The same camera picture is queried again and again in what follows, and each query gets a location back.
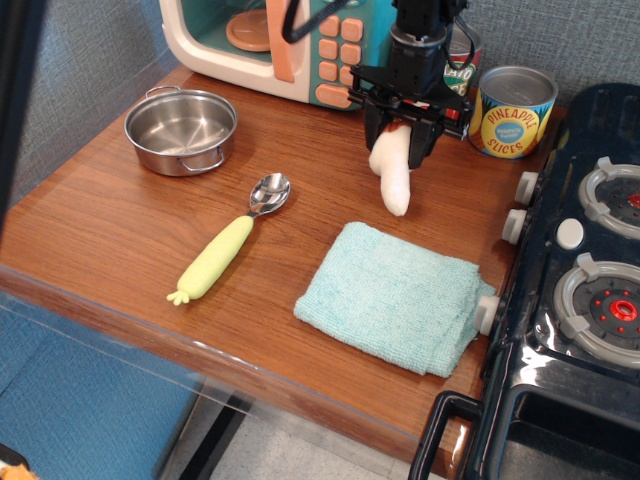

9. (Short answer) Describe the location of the black braided cable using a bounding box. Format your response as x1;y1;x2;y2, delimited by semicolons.
281;0;351;45

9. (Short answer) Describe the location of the light blue cloth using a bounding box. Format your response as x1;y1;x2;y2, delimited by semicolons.
294;222;494;378

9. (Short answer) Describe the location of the spoon with yellow handle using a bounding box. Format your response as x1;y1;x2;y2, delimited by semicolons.
166;173;291;306

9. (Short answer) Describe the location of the black toy stove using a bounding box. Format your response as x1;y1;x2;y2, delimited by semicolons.
410;83;639;479

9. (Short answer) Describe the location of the small steel pot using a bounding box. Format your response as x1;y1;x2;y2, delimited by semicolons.
124;86;238;177

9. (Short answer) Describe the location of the plush mushroom toy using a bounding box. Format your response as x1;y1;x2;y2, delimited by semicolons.
369;121;411;217

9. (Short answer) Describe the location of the tomato sauce can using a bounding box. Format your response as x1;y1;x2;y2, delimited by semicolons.
443;24;482;98

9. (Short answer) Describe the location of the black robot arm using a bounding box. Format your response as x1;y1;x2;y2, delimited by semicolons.
349;1;472;169

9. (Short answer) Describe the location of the teal toy microwave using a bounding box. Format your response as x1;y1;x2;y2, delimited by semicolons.
160;1;396;110

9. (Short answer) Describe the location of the pineapple slices can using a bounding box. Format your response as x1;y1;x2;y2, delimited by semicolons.
469;65;558;159

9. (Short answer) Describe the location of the orange plush object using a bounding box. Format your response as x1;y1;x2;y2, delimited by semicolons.
1;444;39;480

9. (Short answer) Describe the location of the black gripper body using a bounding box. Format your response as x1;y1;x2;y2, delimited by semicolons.
349;29;472;139

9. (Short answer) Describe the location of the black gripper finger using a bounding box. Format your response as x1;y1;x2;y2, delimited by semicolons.
408;122;442;170
363;99;400;151

